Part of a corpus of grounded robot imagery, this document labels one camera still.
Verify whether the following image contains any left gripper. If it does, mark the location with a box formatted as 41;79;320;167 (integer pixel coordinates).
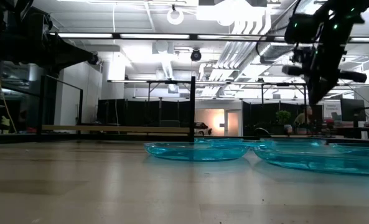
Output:
45;32;100;68

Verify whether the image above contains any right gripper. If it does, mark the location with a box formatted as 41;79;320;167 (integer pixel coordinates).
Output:
281;43;368;105

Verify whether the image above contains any black-framed wooden board shelf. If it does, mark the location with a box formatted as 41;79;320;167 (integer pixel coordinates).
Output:
37;74;197;143

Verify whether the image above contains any black overhead beam with lights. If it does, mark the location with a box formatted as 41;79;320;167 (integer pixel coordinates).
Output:
49;32;369;44

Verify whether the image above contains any person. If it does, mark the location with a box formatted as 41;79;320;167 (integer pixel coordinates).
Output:
293;105;315;135

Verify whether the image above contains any black computer monitor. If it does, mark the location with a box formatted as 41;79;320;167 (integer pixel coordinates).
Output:
340;98;367;123

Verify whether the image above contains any small background green plant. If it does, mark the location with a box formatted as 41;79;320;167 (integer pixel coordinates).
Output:
275;110;292;135

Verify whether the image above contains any black room partition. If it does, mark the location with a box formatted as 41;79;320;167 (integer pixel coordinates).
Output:
96;98;194;127
242;101;324;136

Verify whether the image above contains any pale background door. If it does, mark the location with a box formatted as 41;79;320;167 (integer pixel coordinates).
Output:
223;109;243;137

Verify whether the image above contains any black background workstation frame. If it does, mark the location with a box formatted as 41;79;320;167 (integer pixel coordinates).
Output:
106;79;309;103

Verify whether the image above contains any yellow cable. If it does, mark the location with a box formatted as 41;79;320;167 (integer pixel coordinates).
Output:
0;60;18;134

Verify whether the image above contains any black overhead camera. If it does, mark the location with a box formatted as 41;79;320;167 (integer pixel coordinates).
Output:
190;48;203;62

